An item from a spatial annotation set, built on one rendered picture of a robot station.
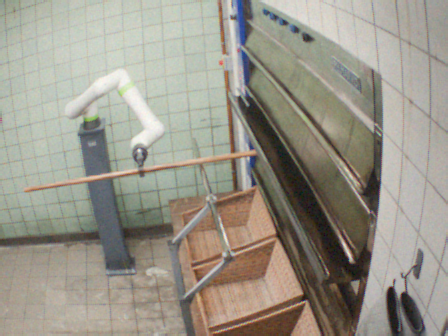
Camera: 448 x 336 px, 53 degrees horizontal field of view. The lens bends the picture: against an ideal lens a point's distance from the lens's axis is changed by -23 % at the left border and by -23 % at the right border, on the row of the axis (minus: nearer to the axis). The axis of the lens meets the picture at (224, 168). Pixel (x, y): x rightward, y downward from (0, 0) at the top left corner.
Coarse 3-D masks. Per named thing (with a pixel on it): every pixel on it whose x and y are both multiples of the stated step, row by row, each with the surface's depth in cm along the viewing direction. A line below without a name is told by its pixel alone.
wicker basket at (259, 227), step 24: (240, 192) 345; (192, 216) 347; (240, 216) 352; (264, 216) 321; (192, 240) 344; (216, 240) 342; (240, 240) 341; (264, 240) 297; (192, 264) 298; (264, 264) 305
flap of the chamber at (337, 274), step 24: (240, 120) 290; (264, 120) 291; (264, 144) 261; (288, 168) 240; (288, 192) 219; (312, 216) 203; (312, 240) 187; (336, 240) 188; (312, 264) 175; (336, 264) 173
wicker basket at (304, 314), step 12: (276, 312) 239; (288, 312) 240; (300, 312) 242; (240, 324) 240; (252, 324) 240; (264, 324) 241; (276, 324) 242; (288, 324) 244; (300, 324) 239; (312, 324) 224
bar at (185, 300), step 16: (192, 144) 328; (208, 192) 275; (208, 208) 271; (192, 224) 274; (176, 240) 276; (224, 240) 236; (176, 256) 279; (224, 256) 226; (176, 272) 284; (192, 288) 234
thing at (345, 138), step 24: (264, 48) 273; (264, 72) 260; (288, 72) 233; (288, 96) 224; (312, 96) 204; (312, 120) 201; (336, 120) 180; (336, 144) 177; (360, 144) 160; (360, 168) 157; (360, 192) 152
